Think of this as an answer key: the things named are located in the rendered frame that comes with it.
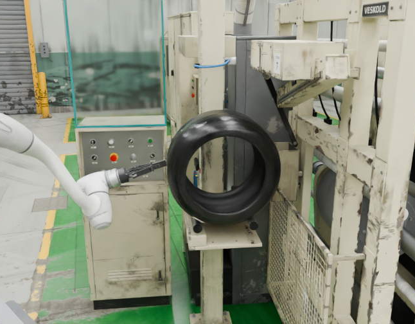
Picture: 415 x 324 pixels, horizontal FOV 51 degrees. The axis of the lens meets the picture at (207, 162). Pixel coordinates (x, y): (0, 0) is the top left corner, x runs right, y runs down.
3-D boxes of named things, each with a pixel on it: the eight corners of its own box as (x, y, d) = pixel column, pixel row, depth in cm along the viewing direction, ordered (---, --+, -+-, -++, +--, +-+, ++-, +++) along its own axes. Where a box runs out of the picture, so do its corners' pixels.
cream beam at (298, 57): (248, 69, 229) (249, 40, 224) (295, 68, 231) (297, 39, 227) (280, 81, 171) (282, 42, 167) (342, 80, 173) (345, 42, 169)
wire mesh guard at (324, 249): (266, 285, 272) (270, 180, 252) (268, 285, 272) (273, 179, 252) (316, 401, 187) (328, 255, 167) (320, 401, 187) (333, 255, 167)
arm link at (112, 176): (106, 168, 215) (117, 164, 215) (112, 185, 217) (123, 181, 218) (103, 174, 206) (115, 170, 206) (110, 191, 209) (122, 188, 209)
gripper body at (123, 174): (115, 171, 207) (135, 166, 207) (117, 166, 215) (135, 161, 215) (121, 186, 209) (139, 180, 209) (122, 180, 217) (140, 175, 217)
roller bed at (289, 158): (263, 189, 264) (264, 142, 256) (287, 189, 266) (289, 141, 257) (271, 202, 246) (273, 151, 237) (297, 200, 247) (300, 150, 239)
